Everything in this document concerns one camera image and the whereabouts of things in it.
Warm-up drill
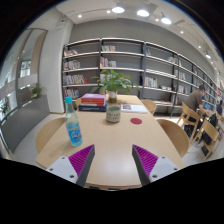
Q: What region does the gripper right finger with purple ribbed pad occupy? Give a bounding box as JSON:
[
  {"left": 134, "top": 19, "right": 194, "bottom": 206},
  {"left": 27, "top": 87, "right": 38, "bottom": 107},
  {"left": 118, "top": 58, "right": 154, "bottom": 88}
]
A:
[{"left": 132, "top": 145, "right": 179, "bottom": 186}]

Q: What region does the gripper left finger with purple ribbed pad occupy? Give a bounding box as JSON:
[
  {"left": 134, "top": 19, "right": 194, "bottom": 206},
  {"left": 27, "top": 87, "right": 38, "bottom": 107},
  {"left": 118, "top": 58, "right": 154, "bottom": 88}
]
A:
[{"left": 47, "top": 145, "right": 95, "bottom": 187}]

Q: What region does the clear water bottle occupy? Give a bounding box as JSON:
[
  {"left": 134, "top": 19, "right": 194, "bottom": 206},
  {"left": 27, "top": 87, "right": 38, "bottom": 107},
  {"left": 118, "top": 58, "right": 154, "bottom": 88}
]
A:
[{"left": 65, "top": 97, "right": 82, "bottom": 146}]

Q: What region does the wooden chair near right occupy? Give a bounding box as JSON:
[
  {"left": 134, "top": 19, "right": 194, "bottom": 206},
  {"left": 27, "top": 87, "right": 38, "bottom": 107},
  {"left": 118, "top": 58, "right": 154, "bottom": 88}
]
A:
[{"left": 157, "top": 119, "right": 190, "bottom": 157}]

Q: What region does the red round coaster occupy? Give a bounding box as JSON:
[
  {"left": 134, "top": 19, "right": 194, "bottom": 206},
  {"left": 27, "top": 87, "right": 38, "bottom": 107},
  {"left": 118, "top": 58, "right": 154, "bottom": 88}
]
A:
[{"left": 130, "top": 118, "right": 142, "bottom": 125}]

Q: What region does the wooden chair near left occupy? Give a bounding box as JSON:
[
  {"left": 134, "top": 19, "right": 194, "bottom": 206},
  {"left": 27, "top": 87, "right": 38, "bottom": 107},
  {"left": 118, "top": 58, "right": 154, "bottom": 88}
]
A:
[{"left": 36, "top": 117, "right": 65, "bottom": 153}]

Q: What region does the open magazine on table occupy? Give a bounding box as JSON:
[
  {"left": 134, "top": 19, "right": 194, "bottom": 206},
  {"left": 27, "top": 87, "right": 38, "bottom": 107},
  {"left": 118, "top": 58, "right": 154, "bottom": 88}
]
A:
[{"left": 121, "top": 104, "right": 147, "bottom": 113}]

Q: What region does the light wooden slatted chair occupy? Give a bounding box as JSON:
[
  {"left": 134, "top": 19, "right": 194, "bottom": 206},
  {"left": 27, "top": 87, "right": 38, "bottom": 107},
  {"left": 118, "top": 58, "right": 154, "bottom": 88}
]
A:
[
  {"left": 180, "top": 103, "right": 201, "bottom": 141},
  {"left": 193, "top": 120, "right": 219, "bottom": 159}
]

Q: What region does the green patterned ceramic cup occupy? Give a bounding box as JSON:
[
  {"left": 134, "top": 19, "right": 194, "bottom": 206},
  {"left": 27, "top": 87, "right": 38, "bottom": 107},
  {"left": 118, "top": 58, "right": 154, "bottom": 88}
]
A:
[{"left": 106, "top": 105, "right": 121, "bottom": 123}]

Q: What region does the wooden chair far left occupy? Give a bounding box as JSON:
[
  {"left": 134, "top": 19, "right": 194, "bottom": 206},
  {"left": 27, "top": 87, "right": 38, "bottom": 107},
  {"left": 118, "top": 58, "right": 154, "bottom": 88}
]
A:
[{"left": 75, "top": 98, "right": 81, "bottom": 109}]

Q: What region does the stack of red blue books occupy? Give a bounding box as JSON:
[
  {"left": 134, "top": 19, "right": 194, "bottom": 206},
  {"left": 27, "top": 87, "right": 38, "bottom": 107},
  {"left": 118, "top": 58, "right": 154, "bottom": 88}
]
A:
[{"left": 78, "top": 93, "right": 107, "bottom": 112}]

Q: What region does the seated man brown shirt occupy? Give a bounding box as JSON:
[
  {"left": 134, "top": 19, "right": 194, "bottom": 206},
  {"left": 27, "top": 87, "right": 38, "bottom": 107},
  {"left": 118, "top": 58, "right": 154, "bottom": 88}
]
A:
[{"left": 185, "top": 85, "right": 209, "bottom": 115}]

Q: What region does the small plant on left ledge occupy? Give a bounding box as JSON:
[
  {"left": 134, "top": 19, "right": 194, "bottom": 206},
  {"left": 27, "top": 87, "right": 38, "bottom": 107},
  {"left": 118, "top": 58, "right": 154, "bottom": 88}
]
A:
[{"left": 30, "top": 84, "right": 43, "bottom": 99}]

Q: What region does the potted green plant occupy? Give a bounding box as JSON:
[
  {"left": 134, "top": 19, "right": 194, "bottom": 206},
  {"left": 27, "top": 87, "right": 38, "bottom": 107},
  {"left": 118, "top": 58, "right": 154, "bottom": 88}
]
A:
[{"left": 91, "top": 69, "right": 140, "bottom": 103}]

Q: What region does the grey wall bookshelf with books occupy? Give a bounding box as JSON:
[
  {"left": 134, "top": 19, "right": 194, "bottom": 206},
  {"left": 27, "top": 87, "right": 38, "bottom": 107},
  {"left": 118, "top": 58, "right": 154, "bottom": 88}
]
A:
[{"left": 62, "top": 38, "right": 218, "bottom": 115}]

